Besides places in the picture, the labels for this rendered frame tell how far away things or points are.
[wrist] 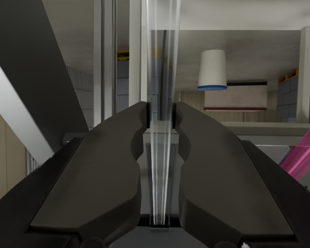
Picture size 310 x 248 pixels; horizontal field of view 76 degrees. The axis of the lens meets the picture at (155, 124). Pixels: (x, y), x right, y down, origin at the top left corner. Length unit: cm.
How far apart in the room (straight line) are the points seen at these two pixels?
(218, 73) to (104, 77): 285
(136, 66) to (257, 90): 622
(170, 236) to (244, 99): 639
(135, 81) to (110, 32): 16
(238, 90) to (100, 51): 627
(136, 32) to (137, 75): 11
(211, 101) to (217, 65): 338
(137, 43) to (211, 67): 269
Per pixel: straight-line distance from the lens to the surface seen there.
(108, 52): 44
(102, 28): 47
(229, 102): 655
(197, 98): 915
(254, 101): 665
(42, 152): 17
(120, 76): 326
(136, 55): 57
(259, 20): 91
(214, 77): 319
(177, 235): 29
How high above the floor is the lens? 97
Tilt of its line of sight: 3 degrees up
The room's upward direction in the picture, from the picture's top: 179 degrees counter-clockwise
